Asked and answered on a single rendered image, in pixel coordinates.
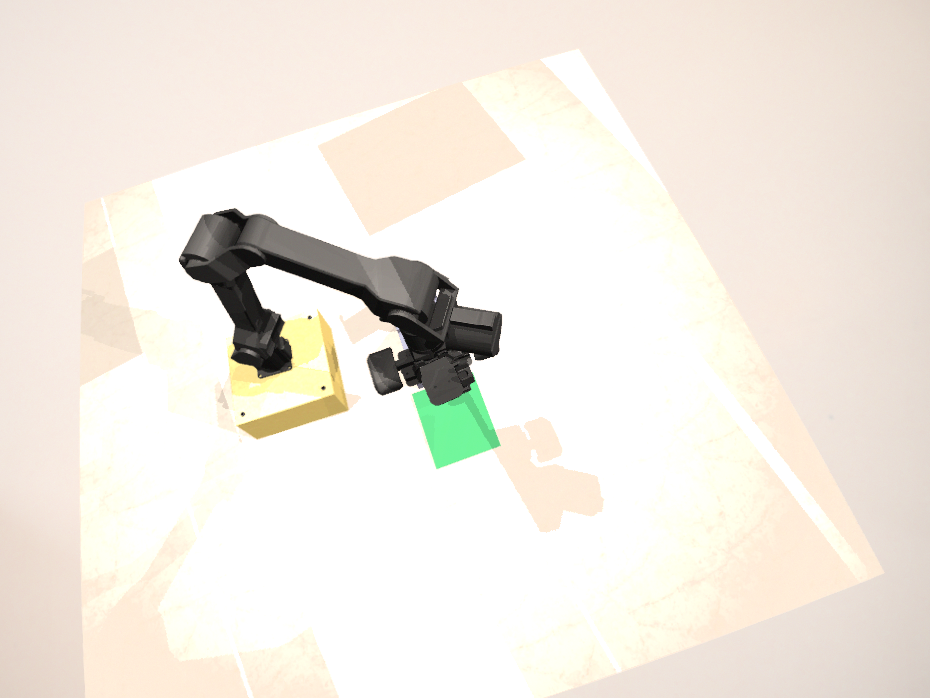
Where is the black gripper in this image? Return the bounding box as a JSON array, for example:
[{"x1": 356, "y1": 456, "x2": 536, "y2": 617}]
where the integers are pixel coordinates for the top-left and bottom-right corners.
[{"x1": 366, "y1": 341, "x2": 472, "y2": 396}]

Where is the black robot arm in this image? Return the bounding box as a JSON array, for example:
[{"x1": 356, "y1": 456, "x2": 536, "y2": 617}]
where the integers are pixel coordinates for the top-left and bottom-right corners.
[{"x1": 179, "y1": 208, "x2": 502, "y2": 406}]

